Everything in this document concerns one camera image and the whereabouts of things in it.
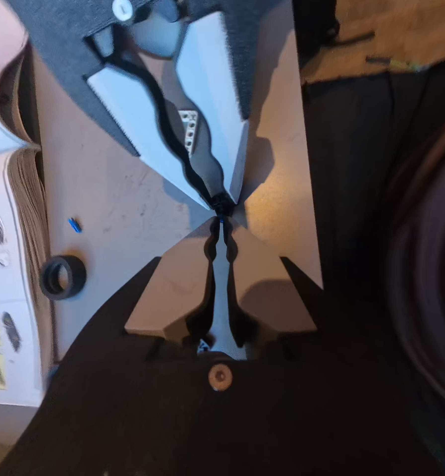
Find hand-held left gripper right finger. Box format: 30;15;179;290
223;218;318;349

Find yellow black cable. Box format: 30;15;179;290
367;55;429;72

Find black toy tyre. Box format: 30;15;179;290
40;255;88;301

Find open instruction booklet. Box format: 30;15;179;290
0;0;57;407

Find grey desk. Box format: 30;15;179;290
0;0;324;450

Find person's black pants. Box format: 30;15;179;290
301;69;424;298

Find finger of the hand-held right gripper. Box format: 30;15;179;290
86;63;214;211
175;10;250;205

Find white curved frame brick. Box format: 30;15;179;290
178;110;199;156

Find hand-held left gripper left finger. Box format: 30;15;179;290
124;217;220;346

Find person's brown shirt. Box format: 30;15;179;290
384;112;445;413

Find black triangular holed brick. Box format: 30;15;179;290
211;191;235;217

